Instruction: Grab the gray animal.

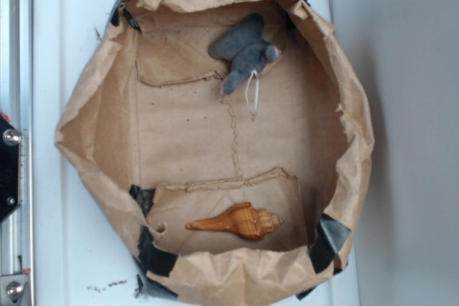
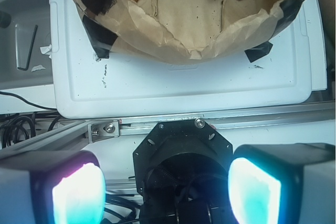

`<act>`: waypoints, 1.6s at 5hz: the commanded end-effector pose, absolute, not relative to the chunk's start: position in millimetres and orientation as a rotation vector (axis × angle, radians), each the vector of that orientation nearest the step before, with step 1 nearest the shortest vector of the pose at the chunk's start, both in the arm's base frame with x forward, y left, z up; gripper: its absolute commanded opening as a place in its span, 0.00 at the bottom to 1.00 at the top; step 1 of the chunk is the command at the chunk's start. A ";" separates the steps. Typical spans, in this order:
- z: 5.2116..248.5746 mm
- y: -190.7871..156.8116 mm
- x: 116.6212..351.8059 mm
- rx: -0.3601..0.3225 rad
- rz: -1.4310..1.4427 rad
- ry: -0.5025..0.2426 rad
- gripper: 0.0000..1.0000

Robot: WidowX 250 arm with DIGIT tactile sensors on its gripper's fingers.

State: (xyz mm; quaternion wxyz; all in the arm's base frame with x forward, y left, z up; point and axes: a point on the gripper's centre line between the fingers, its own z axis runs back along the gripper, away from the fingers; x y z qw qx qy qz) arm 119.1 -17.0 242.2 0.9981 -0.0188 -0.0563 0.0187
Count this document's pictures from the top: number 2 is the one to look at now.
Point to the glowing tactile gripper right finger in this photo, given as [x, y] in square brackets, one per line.
[283, 183]

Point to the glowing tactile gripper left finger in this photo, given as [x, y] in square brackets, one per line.
[51, 187]

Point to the white plastic bin lid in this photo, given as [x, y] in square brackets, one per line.
[127, 85]

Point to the black hex key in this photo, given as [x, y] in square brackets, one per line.
[30, 50]

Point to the brown paper bag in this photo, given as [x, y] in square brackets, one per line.
[185, 31]

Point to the aluminium extrusion rail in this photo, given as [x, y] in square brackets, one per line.
[300, 123]

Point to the black octagonal mount plate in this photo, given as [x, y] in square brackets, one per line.
[184, 180]

